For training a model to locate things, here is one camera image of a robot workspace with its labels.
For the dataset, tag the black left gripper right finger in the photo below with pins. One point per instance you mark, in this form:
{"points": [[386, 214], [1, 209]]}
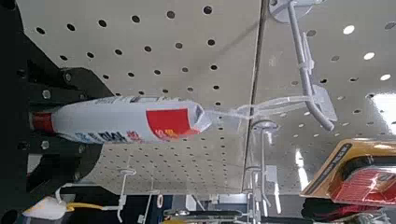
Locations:
{"points": [[81, 84]]}

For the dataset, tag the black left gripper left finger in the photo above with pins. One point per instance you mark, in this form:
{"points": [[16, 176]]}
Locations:
{"points": [[68, 158]]}

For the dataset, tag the red and white glue tube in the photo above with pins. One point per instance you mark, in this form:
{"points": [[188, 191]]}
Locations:
{"points": [[109, 121]]}

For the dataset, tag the clear zip tie loop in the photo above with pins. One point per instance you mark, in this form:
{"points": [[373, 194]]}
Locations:
{"points": [[249, 112]]}

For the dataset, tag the white pegboard hook with tag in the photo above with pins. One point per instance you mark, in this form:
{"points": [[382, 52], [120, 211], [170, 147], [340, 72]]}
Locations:
{"points": [[303, 71]]}

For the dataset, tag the yellow carded packaged tool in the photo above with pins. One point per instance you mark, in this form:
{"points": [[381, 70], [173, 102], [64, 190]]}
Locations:
{"points": [[342, 161]]}

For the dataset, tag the backlit beige pegboard panel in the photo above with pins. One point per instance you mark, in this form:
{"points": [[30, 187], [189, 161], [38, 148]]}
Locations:
{"points": [[358, 93]]}

